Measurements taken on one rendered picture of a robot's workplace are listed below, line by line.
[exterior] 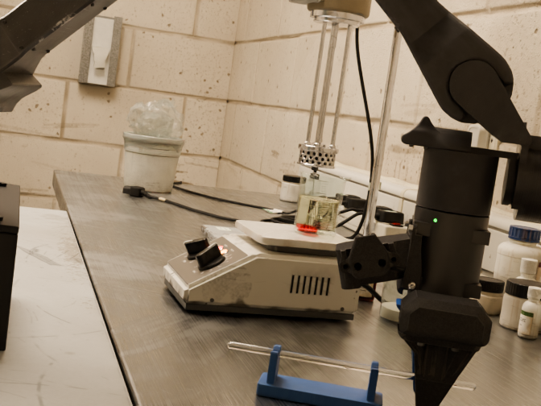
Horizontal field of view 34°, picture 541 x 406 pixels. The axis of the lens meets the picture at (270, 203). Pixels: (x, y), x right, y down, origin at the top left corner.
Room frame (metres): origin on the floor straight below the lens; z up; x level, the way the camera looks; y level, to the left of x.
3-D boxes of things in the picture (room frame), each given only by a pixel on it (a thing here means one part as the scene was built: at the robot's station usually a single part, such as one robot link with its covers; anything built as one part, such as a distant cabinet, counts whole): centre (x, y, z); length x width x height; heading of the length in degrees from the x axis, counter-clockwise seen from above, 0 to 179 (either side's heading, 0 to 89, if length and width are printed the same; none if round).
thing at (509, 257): (1.19, -0.34, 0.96); 0.06 x 0.06 x 0.11
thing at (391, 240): (0.68, -0.09, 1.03); 0.07 x 0.07 x 0.06; 86
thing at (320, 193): (1.02, -0.06, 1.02); 0.06 x 0.05 x 0.08; 90
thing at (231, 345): (0.69, -0.08, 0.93); 0.20 x 0.01 x 0.01; 83
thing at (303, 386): (0.70, -0.06, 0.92); 0.10 x 0.03 x 0.04; 83
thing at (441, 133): (0.69, -0.14, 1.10); 0.09 x 0.06 x 0.07; 80
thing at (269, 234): (1.02, -0.03, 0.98); 0.12 x 0.12 x 0.01; 18
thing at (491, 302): (1.15, -0.30, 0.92); 0.04 x 0.04 x 0.04
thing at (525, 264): (1.13, -0.34, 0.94); 0.03 x 0.03 x 0.08
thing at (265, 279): (1.02, -0.01, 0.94); 0.22 x 0.13 x 0.08; 108
